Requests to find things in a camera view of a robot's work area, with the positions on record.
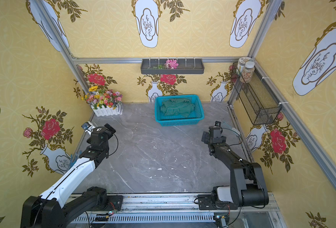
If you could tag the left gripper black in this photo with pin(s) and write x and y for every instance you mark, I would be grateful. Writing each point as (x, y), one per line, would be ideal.
(108, 129)

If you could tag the teal plastic basket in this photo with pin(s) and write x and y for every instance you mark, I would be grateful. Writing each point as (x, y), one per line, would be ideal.
(196, 116)

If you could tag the green long pants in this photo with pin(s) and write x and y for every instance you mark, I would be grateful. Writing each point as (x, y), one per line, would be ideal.
(177, 107)

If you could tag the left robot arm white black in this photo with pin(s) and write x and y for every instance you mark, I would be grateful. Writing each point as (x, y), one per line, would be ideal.
(65, 185)

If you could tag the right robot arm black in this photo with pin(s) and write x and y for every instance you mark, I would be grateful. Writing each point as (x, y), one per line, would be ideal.
(247, 186)

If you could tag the flower box white fence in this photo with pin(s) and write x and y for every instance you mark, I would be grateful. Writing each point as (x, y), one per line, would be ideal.
(104, 102)

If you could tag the jar with colourful beads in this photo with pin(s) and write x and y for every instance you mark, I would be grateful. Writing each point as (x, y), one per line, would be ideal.
(247, 72)

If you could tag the jar with yellow label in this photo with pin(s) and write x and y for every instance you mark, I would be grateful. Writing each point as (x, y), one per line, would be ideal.
(241, 64)

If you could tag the pink artificial flower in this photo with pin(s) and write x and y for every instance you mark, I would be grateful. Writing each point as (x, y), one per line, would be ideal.
(171, 64)

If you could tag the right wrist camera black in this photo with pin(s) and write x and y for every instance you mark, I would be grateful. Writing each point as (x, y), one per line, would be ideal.
(216, 130)

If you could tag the small brush clear handle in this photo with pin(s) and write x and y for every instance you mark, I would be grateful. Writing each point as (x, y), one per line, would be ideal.
(230, 128)

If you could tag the black wire mesh basket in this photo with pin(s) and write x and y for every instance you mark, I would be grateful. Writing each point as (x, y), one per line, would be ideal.
(259, 101)

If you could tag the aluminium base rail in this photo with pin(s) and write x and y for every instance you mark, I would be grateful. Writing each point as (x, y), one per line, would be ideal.
(183, 207)

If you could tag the dark grey wall shelf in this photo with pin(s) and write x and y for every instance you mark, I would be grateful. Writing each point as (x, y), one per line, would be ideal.
(156, 66)

